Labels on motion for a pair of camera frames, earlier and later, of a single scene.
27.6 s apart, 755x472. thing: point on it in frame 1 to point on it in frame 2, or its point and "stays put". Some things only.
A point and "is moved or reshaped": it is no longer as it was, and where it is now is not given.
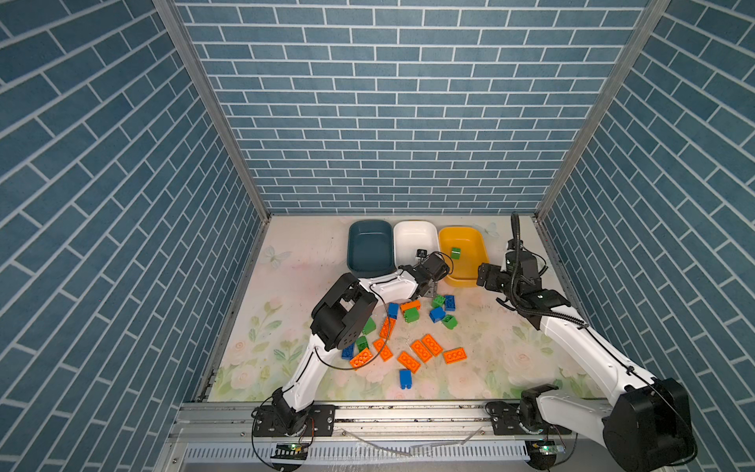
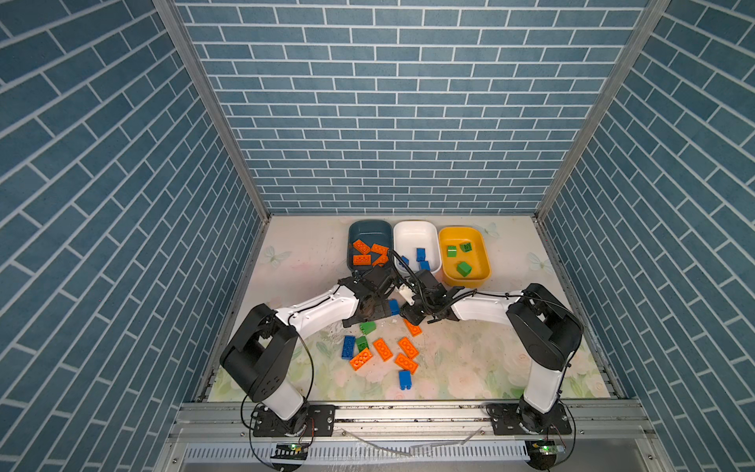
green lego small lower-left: (362, 343) stays put
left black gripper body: (428, 286) to (379, 310)
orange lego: (454, 355) to (381, 261)
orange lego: (412, 304) is moved or reshaped
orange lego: (387, 327) to (408, 347)
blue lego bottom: (405, 379) stays put
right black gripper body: (497, 280) to (419, 308)
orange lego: (409, 362) stays put
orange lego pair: (432, 344) to (362, 260)
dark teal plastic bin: (370, 249) stays put
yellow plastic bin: (466, 248) stays put
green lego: (449, 322) is moved or reshaped
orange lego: (384, 352) stays put
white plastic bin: (409, 236) stays put
